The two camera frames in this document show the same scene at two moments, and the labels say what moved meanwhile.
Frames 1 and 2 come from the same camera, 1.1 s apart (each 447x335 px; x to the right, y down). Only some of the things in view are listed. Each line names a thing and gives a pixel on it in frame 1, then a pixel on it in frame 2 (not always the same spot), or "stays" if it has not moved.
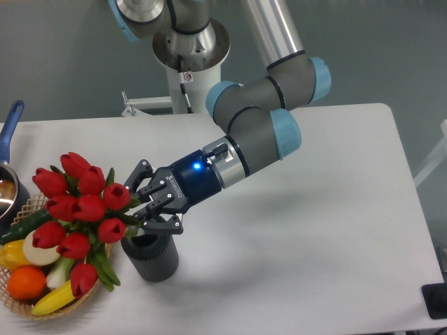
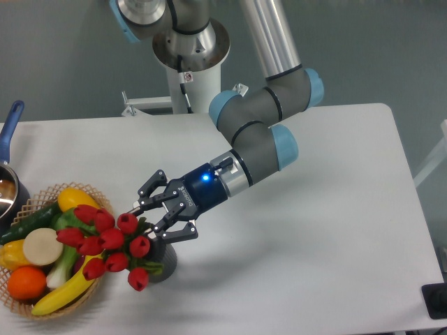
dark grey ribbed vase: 155,255 stays
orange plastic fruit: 26,283 stays
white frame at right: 436,158 stays
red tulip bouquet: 85,209 to 119,244
